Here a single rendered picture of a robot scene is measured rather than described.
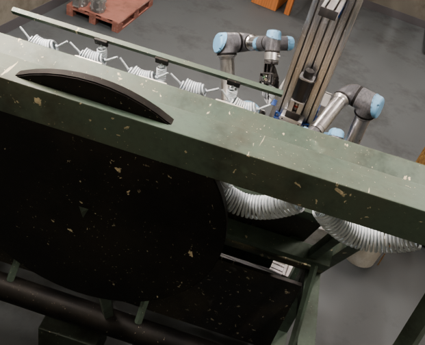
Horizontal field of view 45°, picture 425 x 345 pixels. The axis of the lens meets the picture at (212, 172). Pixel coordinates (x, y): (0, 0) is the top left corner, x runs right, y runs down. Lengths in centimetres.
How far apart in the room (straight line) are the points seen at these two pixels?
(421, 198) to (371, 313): 282
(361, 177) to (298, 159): 15
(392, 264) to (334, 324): 89
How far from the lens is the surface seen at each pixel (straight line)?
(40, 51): 192
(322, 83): 316
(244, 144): 121
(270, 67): 266
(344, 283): 413
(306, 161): 123
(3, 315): 349
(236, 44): 310
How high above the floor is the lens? 290
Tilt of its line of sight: 39 degrees down
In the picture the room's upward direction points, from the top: 16 degrees clockwise
